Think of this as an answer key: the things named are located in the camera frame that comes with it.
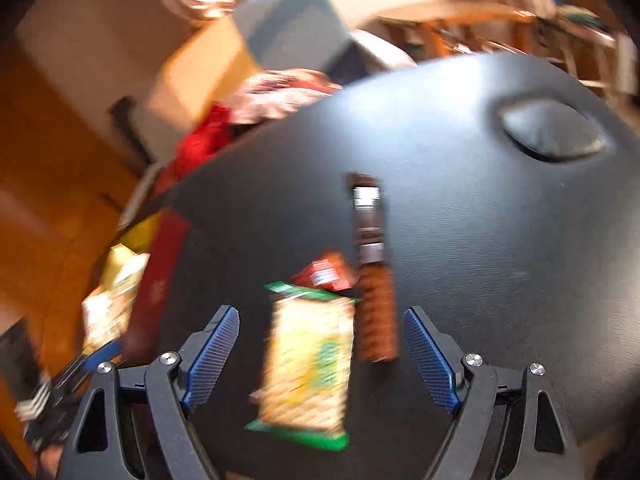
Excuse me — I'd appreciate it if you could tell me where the pink cloth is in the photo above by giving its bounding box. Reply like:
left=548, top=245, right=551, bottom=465
left=227, top=69, right=343, bottom=124

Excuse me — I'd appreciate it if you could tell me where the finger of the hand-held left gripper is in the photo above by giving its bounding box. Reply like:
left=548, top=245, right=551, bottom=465
left=50, top=339, right=124, bottom=391

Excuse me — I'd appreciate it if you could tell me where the black face-hole cushion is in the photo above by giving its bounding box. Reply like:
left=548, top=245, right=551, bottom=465
left=498, top=99, right=609, bottom=163

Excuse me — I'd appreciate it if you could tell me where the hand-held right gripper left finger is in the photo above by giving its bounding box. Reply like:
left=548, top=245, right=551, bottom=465
left=57, top=305, right=241, bottom=480

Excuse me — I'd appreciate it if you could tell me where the blue and yellow armchair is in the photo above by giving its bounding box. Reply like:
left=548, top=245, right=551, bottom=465
left=14, top=0, right=417, bottom=173

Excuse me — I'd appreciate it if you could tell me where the red candy wrapper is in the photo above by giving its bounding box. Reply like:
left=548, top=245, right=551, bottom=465
left=292, top=251, right=359, bottom=294

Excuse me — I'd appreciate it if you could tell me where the green-ended wafer packet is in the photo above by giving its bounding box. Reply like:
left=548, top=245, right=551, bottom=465
left=244, top=281, right=362, bottom=454

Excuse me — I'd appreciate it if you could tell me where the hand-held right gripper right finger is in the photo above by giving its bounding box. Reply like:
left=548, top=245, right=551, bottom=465
left=403, top=307, right=584, bottom=480

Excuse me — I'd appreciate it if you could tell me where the red cardboard box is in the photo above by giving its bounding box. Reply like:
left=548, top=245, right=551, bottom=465
left=102, top=207, right=194, bottom=358

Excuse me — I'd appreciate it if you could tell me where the red cloth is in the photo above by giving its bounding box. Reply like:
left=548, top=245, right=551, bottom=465
left=172, top=104, right=235, bottom=183

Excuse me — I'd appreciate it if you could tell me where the wooden side table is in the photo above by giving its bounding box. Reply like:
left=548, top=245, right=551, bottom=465
left=374, top=0, right=540, bottom=60

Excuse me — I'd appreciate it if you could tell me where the brown chocolate biscuit packet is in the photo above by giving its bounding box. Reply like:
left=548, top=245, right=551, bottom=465
left=346, top=172, right=400, bottom=364

